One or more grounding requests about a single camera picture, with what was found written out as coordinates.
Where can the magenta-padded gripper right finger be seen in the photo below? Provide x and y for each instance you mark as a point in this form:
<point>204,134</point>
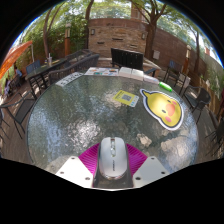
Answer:
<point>137,160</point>

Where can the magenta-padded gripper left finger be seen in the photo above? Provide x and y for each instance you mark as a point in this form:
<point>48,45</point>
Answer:
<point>87,158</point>

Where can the white computer mouse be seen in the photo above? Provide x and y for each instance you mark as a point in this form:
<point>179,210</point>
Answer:
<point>112,156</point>

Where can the yellow square card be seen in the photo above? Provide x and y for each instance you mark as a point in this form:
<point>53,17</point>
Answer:
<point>126,98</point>

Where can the green flat box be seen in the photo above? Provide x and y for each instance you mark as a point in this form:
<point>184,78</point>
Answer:
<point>165,87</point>

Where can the patterned grey strip card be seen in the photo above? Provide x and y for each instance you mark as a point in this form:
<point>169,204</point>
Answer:
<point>69,79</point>

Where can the white blue-edged book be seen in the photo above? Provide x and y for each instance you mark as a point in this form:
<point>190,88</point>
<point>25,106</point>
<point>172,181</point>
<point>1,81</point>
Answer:
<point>151,79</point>

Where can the colourful printed leaflet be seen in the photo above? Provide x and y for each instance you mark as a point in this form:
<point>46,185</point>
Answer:
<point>101,71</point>

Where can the blue mesh chair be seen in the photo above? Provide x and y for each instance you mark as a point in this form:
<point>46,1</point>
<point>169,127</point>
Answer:
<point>175,68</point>
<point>33,66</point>

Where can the dark round glass table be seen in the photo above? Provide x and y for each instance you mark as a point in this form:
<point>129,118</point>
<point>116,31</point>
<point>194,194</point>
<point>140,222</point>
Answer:
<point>43,68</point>

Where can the black slatted chair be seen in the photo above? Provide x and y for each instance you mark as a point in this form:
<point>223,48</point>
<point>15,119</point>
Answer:
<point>126,59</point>

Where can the person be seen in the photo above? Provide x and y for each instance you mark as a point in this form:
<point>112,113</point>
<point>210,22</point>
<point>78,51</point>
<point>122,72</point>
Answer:
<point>18,72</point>

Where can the thin-trunk tree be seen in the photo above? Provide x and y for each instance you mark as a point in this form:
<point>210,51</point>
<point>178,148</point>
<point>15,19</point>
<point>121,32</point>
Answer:
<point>197,56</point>

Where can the forked-trunk tree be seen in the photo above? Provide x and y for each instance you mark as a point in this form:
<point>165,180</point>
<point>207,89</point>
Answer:
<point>150,40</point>

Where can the orange parasol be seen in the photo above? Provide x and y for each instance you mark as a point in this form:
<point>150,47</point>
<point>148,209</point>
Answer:
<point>13,55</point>

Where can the twin-trunk tree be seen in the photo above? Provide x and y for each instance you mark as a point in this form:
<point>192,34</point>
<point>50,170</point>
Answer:
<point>45,36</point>

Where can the curved-trunk tree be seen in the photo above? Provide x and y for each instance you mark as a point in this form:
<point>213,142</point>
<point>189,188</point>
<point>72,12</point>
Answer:
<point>88,10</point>

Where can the grey wall box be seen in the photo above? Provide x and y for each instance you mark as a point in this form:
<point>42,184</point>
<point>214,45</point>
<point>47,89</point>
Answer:
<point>156,54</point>

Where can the brown lamp post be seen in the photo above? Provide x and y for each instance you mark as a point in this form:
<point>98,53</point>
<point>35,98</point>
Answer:
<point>187,60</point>
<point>67,40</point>

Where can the black wall lamp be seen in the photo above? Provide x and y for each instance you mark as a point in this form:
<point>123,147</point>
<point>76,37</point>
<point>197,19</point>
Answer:
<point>143,36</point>
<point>92,32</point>

